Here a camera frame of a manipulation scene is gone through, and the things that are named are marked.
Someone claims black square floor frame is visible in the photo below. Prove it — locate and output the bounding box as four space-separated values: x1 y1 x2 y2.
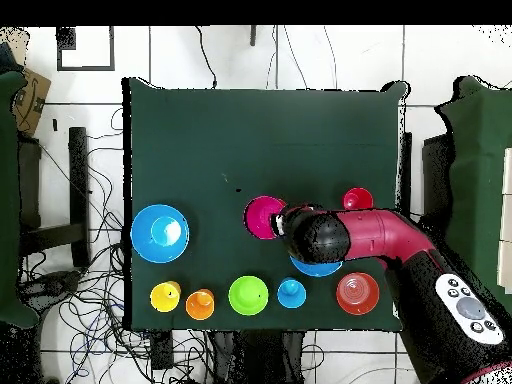
56 25 116 72

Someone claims black power strip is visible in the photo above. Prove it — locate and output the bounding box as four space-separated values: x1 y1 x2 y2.
150 330 176 372

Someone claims black cable with plug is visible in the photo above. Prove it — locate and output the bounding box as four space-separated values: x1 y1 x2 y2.
194 25 219 90

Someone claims light orange cup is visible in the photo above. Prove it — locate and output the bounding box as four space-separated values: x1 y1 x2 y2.
184 288 216 322

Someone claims blue cup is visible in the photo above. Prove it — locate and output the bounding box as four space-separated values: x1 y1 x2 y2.
276 277 308 310

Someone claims dark green tablecloth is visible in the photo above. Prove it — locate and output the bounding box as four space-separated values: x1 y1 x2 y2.
121 76 409 334

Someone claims yellow cup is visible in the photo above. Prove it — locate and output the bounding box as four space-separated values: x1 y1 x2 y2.
148 280 182 314

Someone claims grey pedestal foot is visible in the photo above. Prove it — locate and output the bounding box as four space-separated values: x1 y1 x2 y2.
19 270 83 307

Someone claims white box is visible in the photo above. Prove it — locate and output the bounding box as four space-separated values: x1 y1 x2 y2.
496 146 512 295

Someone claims large blue bowl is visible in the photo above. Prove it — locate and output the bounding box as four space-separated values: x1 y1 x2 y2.
130 203 191 264
289 255 344 278

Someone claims green cloth side table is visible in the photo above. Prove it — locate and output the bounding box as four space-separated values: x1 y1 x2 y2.
0 70 39 329
435 75 512 313

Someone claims red cup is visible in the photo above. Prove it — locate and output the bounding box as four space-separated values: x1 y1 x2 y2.
341 186 375 211

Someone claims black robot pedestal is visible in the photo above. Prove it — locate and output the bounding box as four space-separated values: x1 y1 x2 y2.
207 329 307 384

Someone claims black metal stand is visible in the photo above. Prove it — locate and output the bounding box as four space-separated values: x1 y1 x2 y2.
17 126 91 269
399 130 455 227

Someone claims green bowl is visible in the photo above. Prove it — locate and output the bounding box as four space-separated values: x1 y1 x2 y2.
228 274 270 317

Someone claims orange bowl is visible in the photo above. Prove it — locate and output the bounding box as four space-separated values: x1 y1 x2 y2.
335 272 381 316

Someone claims pink bowl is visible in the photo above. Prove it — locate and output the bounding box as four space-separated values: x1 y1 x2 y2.
242 194 288 241

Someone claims cardboard box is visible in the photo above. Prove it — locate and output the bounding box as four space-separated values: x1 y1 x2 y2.
10 66 52 138

